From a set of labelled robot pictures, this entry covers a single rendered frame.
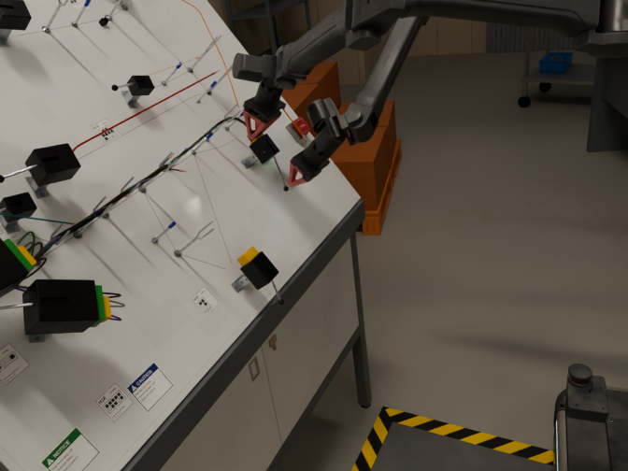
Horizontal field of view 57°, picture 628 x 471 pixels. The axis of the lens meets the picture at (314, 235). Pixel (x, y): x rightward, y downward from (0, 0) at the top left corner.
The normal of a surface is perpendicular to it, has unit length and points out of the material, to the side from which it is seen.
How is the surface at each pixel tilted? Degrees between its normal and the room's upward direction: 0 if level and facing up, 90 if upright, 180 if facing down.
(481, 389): 0
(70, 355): 54
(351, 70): 90
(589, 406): 0
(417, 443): 0
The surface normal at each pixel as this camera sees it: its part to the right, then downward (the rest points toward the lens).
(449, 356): -0.12, -0.87
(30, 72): 0.65, -0.42
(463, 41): -0.32, 0.49
